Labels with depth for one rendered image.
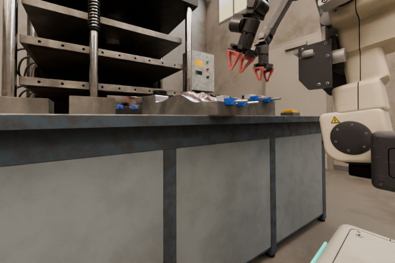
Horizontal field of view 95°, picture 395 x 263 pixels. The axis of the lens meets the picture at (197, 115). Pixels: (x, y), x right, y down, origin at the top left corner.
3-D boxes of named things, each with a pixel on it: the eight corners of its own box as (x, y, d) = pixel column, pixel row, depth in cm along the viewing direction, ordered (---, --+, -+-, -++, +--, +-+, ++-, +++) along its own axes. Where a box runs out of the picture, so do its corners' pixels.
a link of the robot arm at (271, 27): (304, -34, 97) (307, -18, 105) (294, -33, 101) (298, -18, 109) (263, 39, 102) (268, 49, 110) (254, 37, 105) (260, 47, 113)
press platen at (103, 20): (181, 43, 170) (181, 38, 170) (21, 2, 109) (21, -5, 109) (155, 63, 228) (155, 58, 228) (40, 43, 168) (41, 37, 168)
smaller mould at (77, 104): (115, 115, 72) (115, 97, 72) (69, 115, 63) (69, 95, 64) (108, 115, 88) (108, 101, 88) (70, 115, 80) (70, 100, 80)
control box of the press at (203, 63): (216, 193, 190) (216, 54, 192) (192, 200, 173) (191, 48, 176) (204, 186, 208) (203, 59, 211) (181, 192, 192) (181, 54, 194)
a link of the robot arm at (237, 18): (257, -5, 64) (269, 5, 70) (233, -4, 72) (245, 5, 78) (244, 30, 68) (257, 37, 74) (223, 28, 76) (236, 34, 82)
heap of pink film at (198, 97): (222, 104, 94) (222, 89, 94) (201, 102, 80) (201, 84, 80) (186, 106, 111) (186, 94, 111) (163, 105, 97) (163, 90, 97)
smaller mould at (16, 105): (48, 115, 64) (49, 98, 64) (-5, 115, 57) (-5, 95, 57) (53, 115, 78) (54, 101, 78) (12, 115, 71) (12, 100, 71)
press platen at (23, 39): (183, 69, 167) (183, 63, 167) (19, 41, 106) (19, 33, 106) (154, 82, 229) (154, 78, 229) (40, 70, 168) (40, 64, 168)
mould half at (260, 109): (275, 115, 108) (274, 93, 108) (245, 115, 94) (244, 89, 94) (220, 116, 150) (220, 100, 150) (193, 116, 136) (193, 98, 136)
